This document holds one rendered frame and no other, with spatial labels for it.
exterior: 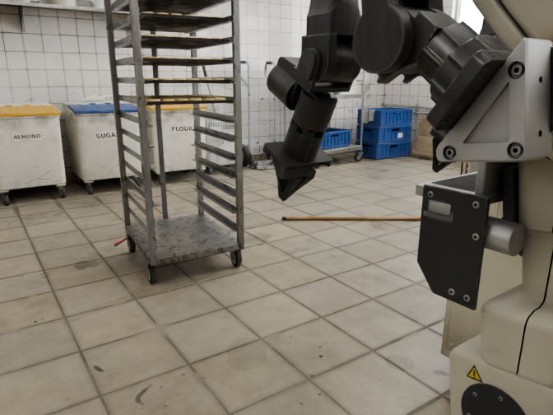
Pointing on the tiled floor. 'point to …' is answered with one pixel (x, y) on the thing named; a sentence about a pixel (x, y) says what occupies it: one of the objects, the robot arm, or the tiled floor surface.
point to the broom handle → (355, 218)
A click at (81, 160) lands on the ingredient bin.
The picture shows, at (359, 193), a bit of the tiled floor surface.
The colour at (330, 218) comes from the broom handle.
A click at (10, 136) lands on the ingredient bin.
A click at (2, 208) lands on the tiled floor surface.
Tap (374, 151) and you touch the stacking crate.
